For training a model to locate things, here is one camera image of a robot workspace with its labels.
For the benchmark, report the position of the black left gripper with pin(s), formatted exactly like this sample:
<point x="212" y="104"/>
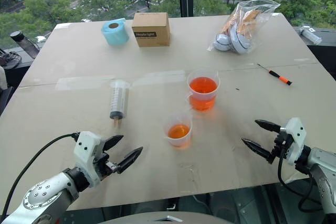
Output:
<point x="103" y="165"/>

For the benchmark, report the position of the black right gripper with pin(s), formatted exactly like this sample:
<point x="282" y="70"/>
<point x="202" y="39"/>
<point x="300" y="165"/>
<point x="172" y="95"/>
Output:
<point x="282" y="145"/>

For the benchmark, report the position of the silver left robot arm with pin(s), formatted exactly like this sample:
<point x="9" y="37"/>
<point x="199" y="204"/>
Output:
<point x="42" y="197"/>

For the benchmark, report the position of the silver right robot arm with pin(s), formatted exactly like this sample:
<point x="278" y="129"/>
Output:
<point x="319" y="174"/>

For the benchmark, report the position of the large clear plastic syringe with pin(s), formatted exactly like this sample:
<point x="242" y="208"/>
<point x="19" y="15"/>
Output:
<point x="119" y="100"/>

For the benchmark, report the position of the small clear measuring cup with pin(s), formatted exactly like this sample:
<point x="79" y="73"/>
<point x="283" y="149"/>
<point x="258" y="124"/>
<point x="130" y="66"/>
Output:
<point x="178" y="133"/>

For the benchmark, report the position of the large clear measuring cup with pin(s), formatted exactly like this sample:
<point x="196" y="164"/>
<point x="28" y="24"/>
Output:
<point x="203" y="90"/>

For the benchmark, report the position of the dark bottle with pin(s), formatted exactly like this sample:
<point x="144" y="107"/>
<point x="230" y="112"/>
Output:
<point x="25" y="44"/>

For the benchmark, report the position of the orange black screwdriver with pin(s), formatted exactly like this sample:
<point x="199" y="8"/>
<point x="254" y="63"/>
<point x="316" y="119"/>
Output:
<point x="277" y="75"/>

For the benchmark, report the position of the grey rounded robot body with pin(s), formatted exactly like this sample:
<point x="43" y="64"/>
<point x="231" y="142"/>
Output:
<point x="162" y="218"/>

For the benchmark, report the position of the clear zip plastic bag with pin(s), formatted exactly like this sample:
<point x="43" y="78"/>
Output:
<point x="241" y="27"/>

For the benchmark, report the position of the small grey white device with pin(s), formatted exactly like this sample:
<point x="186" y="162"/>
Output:
<point x="311" y="34"/>

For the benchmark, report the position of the blue tape roll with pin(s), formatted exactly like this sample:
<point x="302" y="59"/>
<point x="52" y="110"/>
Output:
<point x="115" y="32"/>

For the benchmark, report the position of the brown cardboard box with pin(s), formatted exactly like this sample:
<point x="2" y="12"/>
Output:
<point x="152" y="30"/>

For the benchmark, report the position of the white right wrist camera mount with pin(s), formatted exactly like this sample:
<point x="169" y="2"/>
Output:
<point x="295" y="140"/>

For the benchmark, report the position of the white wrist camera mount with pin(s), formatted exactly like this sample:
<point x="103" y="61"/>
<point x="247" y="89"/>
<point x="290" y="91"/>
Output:
<point x="86" y="153"/>
<point x="295" y="140"/>

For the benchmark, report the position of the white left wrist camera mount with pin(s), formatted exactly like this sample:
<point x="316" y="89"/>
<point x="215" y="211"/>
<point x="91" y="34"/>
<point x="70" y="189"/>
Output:
<point x="86" y="153"/>

